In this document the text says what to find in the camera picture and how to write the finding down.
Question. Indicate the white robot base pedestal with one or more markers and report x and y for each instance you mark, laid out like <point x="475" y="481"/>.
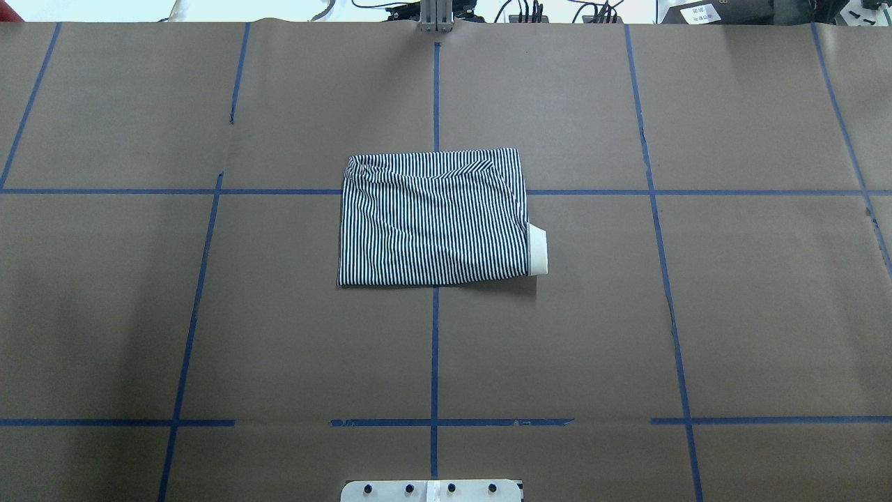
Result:
<point x="433" y="490"/>

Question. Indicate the aluminium frame post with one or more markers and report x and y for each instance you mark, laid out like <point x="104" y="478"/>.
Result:
<point x="436" y="16"/>

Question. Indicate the black box with label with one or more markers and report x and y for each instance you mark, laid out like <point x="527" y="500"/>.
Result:
<point x="720" y="12"/>

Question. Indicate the striped polo shirt white collar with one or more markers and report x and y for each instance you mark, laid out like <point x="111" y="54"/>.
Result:
<point x="437" y="218"/>

